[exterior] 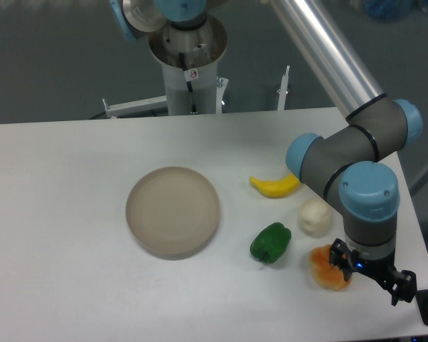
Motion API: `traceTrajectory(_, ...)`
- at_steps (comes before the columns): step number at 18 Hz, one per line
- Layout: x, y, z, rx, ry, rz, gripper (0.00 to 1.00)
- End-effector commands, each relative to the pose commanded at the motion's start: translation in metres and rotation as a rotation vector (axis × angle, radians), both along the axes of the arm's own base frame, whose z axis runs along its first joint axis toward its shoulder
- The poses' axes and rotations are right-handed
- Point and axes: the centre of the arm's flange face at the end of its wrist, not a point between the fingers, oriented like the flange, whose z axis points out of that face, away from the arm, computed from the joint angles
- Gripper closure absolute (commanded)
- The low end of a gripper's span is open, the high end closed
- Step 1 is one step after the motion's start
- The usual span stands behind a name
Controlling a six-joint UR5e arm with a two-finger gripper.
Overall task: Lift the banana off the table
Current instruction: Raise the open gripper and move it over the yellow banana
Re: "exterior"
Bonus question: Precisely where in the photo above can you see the orange toy croissant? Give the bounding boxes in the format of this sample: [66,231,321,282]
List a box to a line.
[309,244,351,291]

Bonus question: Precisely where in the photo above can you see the beige round plate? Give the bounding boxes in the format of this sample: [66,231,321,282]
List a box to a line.
[126,167,220,259]

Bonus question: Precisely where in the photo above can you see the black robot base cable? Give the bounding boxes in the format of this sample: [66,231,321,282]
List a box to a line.
[178,52,199,115]

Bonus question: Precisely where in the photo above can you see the white toy garlic bulb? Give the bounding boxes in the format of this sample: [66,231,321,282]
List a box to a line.
[298,198,332,237]

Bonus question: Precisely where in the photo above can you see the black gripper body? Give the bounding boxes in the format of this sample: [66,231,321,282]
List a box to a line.
[347,240,396,280]

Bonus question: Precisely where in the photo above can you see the white upright frame post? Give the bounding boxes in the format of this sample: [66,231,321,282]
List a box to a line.
[277,66,290,110]

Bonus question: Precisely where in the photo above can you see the white metal frame bracket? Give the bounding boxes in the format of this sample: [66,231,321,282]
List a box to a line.
[102,76,229,118]

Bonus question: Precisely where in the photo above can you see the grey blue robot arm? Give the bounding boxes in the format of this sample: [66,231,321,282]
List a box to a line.
[110,1,422,303]

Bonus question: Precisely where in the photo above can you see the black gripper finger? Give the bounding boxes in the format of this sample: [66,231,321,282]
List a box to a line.
[373,266,417,306]
[329,239,359,281]

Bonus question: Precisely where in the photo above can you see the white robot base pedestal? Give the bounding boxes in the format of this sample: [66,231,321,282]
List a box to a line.
[149,14,228,116]

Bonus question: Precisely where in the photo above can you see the yellow toy banana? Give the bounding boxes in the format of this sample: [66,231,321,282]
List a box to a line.
[249,173,301,199]

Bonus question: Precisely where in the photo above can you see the green toy bell pepper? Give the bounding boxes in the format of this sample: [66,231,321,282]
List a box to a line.
[249,222,292,264]

